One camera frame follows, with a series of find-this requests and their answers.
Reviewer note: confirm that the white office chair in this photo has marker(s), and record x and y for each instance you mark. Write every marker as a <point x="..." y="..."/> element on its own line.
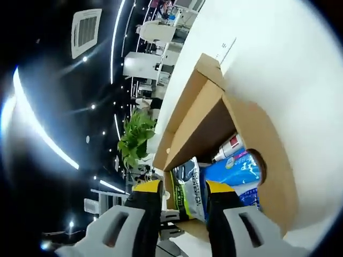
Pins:
<point x="156" y="30"/>

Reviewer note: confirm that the green silver pouch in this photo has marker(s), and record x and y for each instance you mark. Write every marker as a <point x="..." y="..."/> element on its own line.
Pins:
<point x="187" y="187"/>

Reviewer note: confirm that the blue soft tissue pack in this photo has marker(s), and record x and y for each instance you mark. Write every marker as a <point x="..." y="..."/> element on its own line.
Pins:
<point x="230" y="176"/>

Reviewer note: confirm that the ceiling air conditioner vent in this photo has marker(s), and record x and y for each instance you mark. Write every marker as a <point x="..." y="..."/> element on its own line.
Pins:
<point x="85" y="32"/>

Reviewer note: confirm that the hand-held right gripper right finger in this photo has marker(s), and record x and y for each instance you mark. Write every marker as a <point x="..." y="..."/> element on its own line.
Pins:
<point x="241" y="233"/>

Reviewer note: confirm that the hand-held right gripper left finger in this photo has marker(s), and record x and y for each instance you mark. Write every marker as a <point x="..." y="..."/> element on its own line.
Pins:
<point x="115" y="233"/>

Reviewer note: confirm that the white pump bottle red label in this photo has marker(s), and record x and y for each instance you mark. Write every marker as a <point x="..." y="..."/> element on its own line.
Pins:
<point x="230" y="144"/>

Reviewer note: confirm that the green potted plant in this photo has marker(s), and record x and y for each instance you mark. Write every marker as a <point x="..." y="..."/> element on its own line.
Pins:
<point x="136" y="134"/>

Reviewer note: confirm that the brown cardboard shoe box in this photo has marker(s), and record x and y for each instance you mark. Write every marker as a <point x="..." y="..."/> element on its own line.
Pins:
<point x="273" y="139"/>

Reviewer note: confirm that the white paper sheet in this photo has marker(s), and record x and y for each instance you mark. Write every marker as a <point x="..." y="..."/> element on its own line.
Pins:
<point x="225" y="49"/>

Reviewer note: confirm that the curved ceiling light strip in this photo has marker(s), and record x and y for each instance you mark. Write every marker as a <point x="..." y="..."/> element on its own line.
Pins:
<point x="116" y="40"/>

